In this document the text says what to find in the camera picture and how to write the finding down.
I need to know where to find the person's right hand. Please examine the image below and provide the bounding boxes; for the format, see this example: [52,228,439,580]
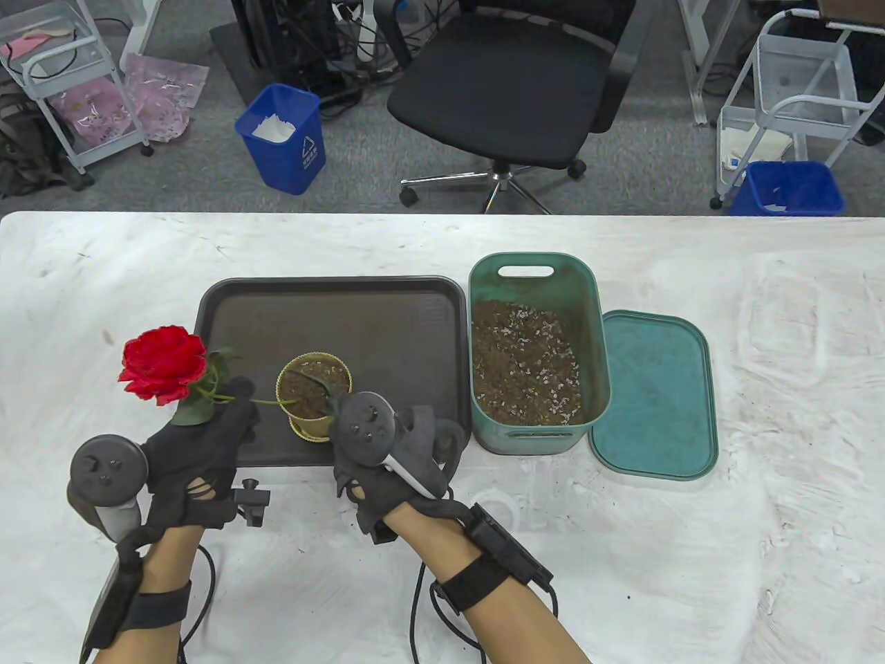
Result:
[334,407,472,546]

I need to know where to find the person's left hand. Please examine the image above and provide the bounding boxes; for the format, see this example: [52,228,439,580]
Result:
[142,375,261,530]

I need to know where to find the yellow ribbed flower pot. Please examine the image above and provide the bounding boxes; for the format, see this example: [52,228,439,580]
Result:
[276,352,353,441]

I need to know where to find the red artificial rose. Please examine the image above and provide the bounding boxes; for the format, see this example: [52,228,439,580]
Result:
[118,325,305,425]

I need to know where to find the green garden trowel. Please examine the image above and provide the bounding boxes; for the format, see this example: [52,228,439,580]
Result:
[290,369,346,423]

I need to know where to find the teal plastic box lid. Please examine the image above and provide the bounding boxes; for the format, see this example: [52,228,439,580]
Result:
[590,310,720,481]

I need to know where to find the person's left forearm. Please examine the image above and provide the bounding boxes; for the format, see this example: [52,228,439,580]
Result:
[93,526,208,664]

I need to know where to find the white grey hand controller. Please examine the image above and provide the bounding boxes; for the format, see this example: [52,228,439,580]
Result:
[332,392,450,499]

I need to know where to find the dark grey hand controller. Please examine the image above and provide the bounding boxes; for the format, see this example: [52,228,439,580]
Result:
[67,434,149,544]

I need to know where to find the dark brown plastic tray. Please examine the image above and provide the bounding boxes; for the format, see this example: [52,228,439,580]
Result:
[192,276,474,468]

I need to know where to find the teal plastic storage box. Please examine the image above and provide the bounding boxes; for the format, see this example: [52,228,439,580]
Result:
[469,252,613,455]

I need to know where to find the blue bin with white symbol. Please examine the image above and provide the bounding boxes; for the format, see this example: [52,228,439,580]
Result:
[234,83,327,196]

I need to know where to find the white crumpled paper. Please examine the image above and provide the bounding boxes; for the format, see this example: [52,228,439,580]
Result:
[250,115,299,144]

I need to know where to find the dark green bag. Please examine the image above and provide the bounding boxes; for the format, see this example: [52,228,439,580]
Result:
[0,83,95,199]

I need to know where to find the pink plastic bag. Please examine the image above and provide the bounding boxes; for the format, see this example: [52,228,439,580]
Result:
[122,54,210,144]
[50,76,137,146]

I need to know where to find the black office chair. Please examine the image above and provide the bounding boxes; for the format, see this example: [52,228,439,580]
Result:
[373,0,640,215]

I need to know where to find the black computer tower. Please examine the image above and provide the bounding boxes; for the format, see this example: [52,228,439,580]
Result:
[230,0,344,94]

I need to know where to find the pink paper piece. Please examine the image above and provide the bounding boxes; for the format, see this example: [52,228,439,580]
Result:
[0,33,55,61]

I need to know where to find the white trolley with clear trays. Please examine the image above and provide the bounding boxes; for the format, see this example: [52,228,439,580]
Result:
[0,0,154,175]

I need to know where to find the white power strip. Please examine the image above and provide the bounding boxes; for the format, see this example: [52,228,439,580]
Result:
[332,0,380,64]

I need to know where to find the white box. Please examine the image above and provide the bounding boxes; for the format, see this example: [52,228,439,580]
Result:
[719,128,792,172]

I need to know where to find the plain blue plastic bin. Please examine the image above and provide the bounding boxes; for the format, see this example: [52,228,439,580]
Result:
[728,160,847,218]

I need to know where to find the white desk leg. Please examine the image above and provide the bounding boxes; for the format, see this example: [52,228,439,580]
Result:
[676,0,723,127]

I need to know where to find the white mesh basket trolley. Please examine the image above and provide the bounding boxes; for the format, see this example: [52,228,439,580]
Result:
[710,10,885,210]

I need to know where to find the black cable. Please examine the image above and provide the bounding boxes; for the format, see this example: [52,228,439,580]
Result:
[178,545,217,664]
[408,418,559,664]

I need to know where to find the black wrist strap device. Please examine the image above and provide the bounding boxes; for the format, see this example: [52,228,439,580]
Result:
[80,557,194,663]
[430,504,557,615]

